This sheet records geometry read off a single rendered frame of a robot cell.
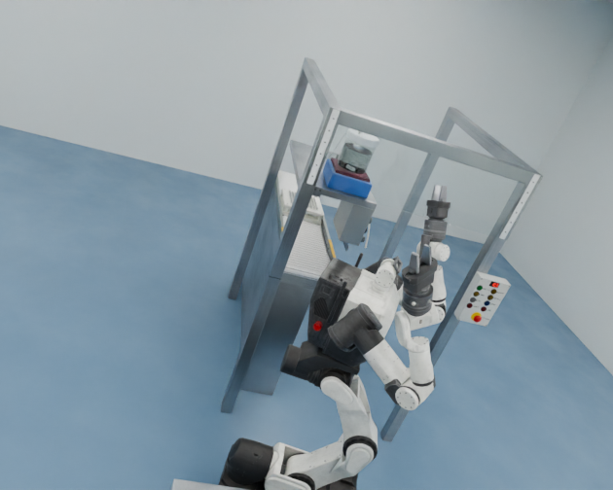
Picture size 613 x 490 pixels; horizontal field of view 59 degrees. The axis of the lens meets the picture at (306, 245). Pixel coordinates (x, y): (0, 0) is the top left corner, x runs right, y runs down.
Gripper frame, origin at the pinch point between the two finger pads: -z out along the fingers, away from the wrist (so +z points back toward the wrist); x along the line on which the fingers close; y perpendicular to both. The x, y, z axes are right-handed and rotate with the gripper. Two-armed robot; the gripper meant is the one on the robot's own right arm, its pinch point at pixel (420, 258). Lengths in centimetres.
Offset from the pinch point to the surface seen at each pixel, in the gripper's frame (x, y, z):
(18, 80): 14, -478, 64
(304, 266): 31, -93, 74
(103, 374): -64, -153, 128
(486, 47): 404, -244, 81
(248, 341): -3, -99, 106
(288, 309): 26, -103, 106
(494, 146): 136, -62, 35
